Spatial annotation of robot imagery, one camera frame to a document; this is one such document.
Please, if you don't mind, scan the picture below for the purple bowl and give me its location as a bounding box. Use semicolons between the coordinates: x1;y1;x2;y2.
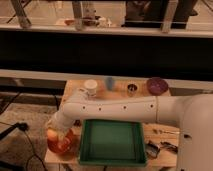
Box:
146;77;169;96

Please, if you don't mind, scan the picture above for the red bowl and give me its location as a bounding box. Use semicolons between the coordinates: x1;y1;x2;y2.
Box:
47;130;75;155

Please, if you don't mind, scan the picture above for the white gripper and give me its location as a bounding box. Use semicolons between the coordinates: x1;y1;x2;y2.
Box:
46;117;71;139

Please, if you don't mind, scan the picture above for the black handled knife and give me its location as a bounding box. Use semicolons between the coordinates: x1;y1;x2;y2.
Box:
161;142;178;153

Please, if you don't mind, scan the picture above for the blue plastic cup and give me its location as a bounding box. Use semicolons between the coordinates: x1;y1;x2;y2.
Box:
105;77;115;91

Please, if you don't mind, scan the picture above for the small metal cup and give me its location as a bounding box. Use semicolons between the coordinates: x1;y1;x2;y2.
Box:
127;84;138;97

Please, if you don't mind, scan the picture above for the red yellow apple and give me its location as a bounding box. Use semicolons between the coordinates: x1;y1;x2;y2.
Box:
47;129;58;140

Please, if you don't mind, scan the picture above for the wooden table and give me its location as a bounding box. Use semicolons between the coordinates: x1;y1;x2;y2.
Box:
45;80;178;167

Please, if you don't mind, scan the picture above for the black stand with cable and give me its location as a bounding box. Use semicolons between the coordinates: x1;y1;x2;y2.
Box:
0;123;29;141

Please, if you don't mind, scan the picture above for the green plastic tray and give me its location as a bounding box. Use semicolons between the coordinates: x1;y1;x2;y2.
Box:
78;120;147;167

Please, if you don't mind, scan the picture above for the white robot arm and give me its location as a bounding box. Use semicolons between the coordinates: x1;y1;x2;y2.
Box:
47;88;213;171

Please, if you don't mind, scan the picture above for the white paper cup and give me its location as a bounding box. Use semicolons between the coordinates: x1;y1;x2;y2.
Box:
84;79;98;96

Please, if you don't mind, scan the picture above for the metal fork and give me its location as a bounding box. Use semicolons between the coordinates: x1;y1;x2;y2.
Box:
153;129;180;135

